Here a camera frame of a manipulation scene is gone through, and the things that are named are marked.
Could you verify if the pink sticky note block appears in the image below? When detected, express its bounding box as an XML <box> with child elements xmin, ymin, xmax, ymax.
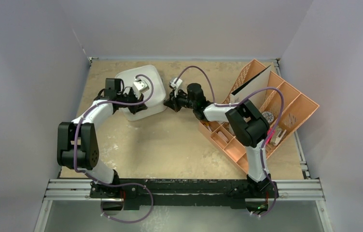
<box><xmin>265</xmin><ymin>128</ymin><xmax>275</xmax><ymax>144</ymax></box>

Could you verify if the white cardboard folder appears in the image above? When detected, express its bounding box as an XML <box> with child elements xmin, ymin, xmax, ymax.
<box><xmin>229</xmin><ymin>66</ymin><xmax>271</xmax><ymax>109</ymax></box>

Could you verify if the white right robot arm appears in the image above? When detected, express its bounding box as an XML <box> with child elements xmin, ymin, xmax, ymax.
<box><xmin>164</xmin><ymin>83</ymin><xmax>272</xmax><ymax>197</ymax></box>

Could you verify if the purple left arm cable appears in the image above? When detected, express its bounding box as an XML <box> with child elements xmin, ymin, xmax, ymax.
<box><xmin>72</xmin><ymin>74</ymin><xmax>155</xmax><ymax>224</ymax></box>

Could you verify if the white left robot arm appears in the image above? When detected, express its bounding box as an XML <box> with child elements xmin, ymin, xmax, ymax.
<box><xmin>56</xmin><ymin>74</ymin><xmax>157</xmax><ymax>198</ymax></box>

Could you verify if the pink eraser block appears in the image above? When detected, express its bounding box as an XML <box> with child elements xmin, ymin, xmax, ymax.
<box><xmin>217</xmin><ymin>130</ymin><xmax>229</xmax><ymax>143</ymax></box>

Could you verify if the peach plastic desk organizer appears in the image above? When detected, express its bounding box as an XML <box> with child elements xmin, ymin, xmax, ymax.
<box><xmin>198</xmin><ymin>59</ymin><xmax>319</xmax><ymax>174</ymax></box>

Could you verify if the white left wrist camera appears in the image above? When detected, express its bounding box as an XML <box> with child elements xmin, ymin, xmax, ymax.
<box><xmin>132</xmin><ymin>77</ymin><xmax>149</xmax><ymax>98</ymax></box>

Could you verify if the grey medicine case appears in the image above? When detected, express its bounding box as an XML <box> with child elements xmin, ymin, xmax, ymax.
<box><xmin>115</xmin><ymin>65</ymin><xmax>168</xmax><ymax>122</ymax></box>

